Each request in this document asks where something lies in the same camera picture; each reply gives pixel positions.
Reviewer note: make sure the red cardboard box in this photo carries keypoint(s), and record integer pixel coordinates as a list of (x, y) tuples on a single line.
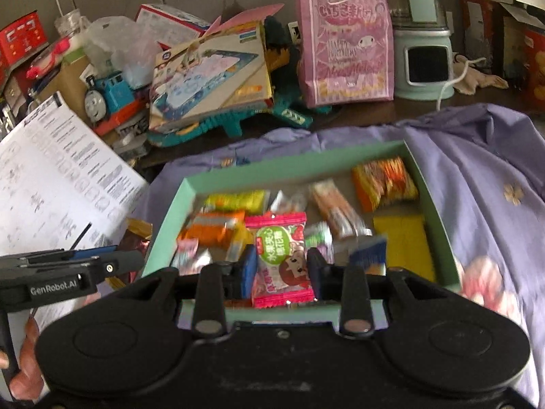
[(21, 36)]

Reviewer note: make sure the clear white candy wrapper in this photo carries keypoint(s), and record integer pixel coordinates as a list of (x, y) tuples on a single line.
[(287, 202)]

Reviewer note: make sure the green white candy packet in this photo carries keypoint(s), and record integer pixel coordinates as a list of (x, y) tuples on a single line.
[(319, 240)]

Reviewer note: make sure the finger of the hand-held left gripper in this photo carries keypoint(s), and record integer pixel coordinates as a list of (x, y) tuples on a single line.
[(123, 264), (98, 250)]

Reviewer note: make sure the small pink candy packet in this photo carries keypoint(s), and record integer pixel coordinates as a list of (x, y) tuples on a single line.
[(189, 255)]

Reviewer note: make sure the pink paper gift bag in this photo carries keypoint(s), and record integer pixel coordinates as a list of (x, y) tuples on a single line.
[(345, 47)]

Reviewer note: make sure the brown cardboard box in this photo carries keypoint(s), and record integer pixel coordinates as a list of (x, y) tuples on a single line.
[(70, 81)]

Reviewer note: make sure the clear plastic bag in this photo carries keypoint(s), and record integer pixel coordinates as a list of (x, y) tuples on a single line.
[(123, 47)]

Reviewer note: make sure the mint green cardboard box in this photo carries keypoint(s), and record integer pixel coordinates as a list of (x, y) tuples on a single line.
[(434, 238)]

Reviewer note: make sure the blue white snack packet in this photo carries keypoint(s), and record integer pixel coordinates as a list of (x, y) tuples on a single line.
[(368, 255)]

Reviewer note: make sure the mint green blender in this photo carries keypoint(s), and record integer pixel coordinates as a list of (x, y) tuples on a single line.
[(423, 51)]

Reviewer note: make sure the person's left hand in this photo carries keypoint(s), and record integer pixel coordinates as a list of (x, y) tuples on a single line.
[(27, 358)]

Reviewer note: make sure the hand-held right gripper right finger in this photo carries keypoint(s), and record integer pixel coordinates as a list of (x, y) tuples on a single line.
[(315, 272)]

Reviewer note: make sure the gold red wrapper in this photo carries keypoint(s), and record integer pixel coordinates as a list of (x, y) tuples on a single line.
[(136, 238)]

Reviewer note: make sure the yellow snack packet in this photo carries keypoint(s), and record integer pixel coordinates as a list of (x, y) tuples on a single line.
[(400, 243)]

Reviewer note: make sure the orange striped snack packet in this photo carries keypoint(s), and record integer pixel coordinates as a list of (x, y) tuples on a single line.
[(383, 183)]

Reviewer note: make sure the pink strawberry candy packet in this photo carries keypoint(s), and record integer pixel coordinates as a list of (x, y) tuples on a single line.
[(279, 255)]

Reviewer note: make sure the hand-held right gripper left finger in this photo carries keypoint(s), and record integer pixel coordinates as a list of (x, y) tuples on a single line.
[(249, 270)]

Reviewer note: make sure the white instruction sheet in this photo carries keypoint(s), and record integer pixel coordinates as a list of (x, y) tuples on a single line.
[(55, 179)]

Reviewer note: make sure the yellow green snack bag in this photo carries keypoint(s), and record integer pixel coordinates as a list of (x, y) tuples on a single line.
[(236, 201)]

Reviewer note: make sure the white pink toy box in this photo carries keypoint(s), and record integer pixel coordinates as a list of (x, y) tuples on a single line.
[(170, 21)]

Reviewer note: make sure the blue toy train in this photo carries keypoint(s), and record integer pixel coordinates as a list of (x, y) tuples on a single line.
[(108, 98)]

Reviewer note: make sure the drawing board toy box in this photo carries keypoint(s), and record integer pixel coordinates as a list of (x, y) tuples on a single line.
[(208, 76)]

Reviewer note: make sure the open cardboard box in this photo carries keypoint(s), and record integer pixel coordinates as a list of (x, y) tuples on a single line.
[(506, 17)]

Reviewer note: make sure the purple floral cloth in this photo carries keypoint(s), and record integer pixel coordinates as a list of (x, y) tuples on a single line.
[(489, 187)]

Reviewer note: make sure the beige cloth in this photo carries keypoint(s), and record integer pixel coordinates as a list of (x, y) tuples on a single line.
[(479, 76)]

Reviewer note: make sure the pink goggles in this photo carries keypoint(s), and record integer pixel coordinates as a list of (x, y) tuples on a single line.
[(47, 57)]

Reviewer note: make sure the orange silver snack packet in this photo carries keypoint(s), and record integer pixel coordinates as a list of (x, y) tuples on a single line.
[(208, 230)]

